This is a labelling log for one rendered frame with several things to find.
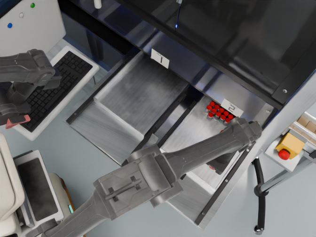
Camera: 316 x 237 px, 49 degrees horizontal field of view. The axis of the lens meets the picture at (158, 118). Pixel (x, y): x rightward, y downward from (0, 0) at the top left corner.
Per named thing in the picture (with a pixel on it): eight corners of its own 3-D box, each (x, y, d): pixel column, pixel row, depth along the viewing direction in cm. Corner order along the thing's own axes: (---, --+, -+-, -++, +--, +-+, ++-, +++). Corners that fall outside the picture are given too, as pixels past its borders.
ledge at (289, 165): (279, 129, 146) (281, 127, 144) (306, 147, 144) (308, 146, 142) (263, 153, 141) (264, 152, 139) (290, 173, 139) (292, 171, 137)
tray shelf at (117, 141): (137, 45, 158) (137, 43, 157) (268, 136, 144) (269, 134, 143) (62, 120, 141) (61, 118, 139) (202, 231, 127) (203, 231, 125)
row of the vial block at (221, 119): (206, 108, 145) (208, 104, 141) (242, 134, 142) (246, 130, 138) (203, 112, 144) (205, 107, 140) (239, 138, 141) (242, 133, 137)
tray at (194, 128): (208, 91, 149) (209, 88, 146) (259, 127, 144) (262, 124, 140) (159, 150, 137) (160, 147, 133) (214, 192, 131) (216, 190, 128)
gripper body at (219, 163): (235, 153, 112) (244, 141, 106) (220, 175, 107) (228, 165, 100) (218, 140, 113) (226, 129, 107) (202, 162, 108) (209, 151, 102)
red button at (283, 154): (280, 148, 130) (284, 145, 127) (289, 154, 129) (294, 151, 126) (275, 156, 129) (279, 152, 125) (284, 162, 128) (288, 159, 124)
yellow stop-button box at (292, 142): (283, 135, 134) (290, 128, 128) (299, 146, 133) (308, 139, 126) (273, 149, 132) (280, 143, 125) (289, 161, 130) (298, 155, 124)
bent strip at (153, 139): (152, 138, 139) (152, 132, 133) (157, 142, 138) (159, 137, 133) (129, 165, 133) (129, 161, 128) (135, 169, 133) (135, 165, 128)
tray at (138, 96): (145, 48, 156) (146, 43, 152) (193, 81, 150) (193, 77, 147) (94, 101, 143) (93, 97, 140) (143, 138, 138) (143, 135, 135)
